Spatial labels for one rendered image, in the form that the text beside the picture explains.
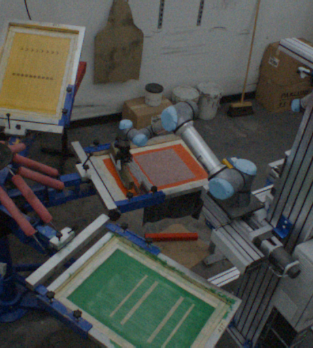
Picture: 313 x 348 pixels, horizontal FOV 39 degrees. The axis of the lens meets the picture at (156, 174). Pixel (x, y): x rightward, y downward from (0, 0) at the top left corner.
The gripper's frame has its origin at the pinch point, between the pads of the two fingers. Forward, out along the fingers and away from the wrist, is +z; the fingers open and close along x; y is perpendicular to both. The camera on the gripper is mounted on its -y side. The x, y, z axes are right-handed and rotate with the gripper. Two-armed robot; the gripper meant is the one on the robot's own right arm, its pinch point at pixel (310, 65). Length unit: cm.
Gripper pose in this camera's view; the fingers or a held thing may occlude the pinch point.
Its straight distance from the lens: 296.5
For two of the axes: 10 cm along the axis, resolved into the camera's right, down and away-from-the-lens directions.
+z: -1.0, -6.3, 7.7
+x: 9.9, -0.8, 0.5
